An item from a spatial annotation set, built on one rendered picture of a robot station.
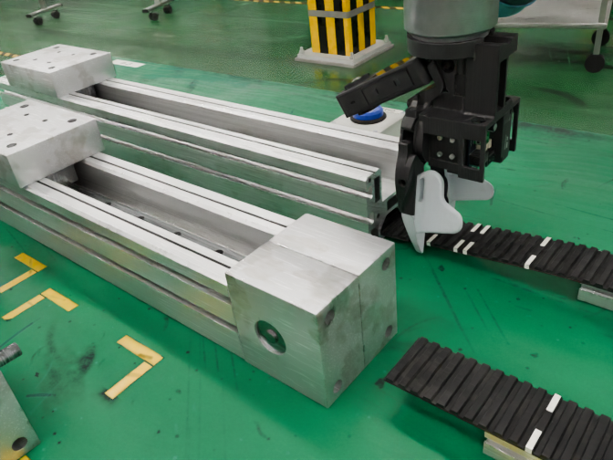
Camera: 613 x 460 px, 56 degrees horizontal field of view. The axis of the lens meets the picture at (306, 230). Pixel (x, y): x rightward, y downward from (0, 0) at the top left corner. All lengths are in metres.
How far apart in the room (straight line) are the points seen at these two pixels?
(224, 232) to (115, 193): 0.19
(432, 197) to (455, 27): 0.16
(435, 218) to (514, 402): 0.20
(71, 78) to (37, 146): 0.31
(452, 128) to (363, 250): 0.13
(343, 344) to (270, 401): 0.08
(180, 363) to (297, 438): 0.13
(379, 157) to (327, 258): 0.23
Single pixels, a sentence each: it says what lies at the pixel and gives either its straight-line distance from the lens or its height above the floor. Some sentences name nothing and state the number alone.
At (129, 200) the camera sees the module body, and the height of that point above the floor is 0.83.
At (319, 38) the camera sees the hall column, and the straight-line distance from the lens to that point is 4.00.
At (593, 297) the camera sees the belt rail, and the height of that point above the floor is 0.79.
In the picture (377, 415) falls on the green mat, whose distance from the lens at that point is 0.45.
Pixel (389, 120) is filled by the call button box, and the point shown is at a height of 0.84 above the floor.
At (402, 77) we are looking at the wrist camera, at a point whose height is 0.96.
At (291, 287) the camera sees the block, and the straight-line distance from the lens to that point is 0.41.
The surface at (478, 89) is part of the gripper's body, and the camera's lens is 0.50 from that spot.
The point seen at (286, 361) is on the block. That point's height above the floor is 0.81.
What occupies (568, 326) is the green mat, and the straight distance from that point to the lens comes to 0.53.
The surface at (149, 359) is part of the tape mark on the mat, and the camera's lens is 0.53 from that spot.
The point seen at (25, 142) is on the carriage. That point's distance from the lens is 0.70.
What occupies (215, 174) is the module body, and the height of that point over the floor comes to 0.81.
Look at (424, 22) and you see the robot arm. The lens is 0.48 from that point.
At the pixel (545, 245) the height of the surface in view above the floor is 0.81.
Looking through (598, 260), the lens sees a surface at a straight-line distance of 0.55.
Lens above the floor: 1.13
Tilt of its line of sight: 33 degrees down
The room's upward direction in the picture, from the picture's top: 7 degrees counter-clockwise
